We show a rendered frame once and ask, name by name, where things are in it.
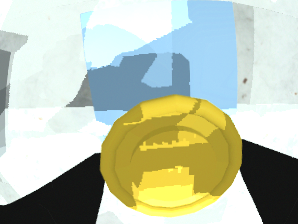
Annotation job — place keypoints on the yellow plate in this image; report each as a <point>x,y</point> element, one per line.
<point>171,156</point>

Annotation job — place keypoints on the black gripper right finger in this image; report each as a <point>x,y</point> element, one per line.
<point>272,180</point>

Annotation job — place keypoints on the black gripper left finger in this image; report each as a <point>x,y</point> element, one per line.
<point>74,197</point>

